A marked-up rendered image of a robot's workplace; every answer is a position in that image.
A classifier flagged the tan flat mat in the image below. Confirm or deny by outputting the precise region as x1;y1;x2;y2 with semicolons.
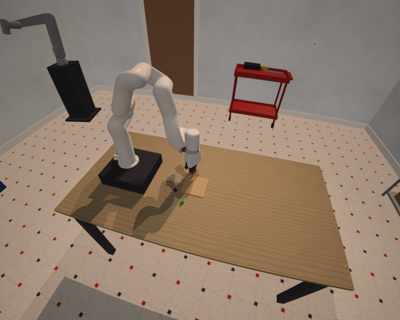
180;175;209;198

